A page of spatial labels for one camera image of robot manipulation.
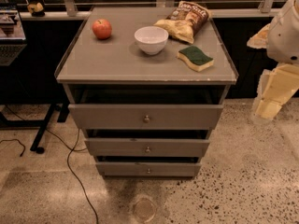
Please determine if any black desk frame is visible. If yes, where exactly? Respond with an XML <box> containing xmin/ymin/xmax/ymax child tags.
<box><xmin>0</xmin><ymin>104</ymin><xmax>69</xmax><ymax>154</ymax></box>

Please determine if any round floor cover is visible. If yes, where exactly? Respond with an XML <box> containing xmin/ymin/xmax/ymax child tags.
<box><xmin>132</xmin><ymin>197</ymin><xmax>156</xmax><ymax>224</ymax></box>

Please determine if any laptop computer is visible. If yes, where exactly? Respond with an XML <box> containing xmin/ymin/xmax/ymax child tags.
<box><xmin>0</xmin><ymin>3</ymin><xmax>27</xmax><ymax>66</ymax></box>

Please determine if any green yellow sponge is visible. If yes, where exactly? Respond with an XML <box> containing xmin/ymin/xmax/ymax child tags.
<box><xmin>177</xmin><ymin>46</ymin><xmax>214</xmax><ymax>72</ymax></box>

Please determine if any white bowl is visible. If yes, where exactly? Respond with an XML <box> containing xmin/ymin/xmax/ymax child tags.
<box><xmin>135</xmin><ymin>26</ymin><xmax>168</xmax><ymax>55</ymax></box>

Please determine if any red apple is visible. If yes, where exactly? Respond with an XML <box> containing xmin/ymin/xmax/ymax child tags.
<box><xmin>92</xmin><ymin>19</ymin><xmax>112</xmax><ymax>39</ymax></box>

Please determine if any grey top drawer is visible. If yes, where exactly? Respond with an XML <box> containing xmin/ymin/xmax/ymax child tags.
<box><xmin>69</xmin><ymin>104</ymin><xmax>223</xmax><ymax>130</ymax></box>

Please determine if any small yellow black object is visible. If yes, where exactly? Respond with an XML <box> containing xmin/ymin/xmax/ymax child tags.
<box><xmin>27</xmin><ymin>2</ymin><xmax>45</xmax><ymax>17</ymax></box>

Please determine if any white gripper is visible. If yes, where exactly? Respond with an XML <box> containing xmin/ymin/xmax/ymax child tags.
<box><xmin>247</xmin><ymin>24</ymin><xmax>299</xmax><ymax>120</ymax></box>

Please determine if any black floor cable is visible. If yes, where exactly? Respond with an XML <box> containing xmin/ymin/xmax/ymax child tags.
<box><xmin>6</xmin><ymin>105</ymin><xmax>100</xmax><ymax>224</ymax></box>

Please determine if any chips bag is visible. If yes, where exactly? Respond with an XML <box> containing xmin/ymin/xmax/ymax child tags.
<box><xmin>154</xmin><ymin>1</ymin><xmax>211</xmax><ymax>44</ymax></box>

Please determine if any short black cable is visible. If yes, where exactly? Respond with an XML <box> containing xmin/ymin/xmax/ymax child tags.
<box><xmin>0</xmin><ymin>138</ymin><xmax>27</xmax><ymax>158</ymax></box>

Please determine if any grey drawer cabinet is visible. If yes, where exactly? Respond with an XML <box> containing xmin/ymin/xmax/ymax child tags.
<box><xmin>57</xmin><ymin>7</ymin><xmax>237</xmax><ymax>165</ymax></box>

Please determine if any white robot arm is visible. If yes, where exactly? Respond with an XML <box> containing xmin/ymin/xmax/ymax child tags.
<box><xmin>247</xmin><ymin>0</ymin><xmax>299</xmax><ymax>120</ymax></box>

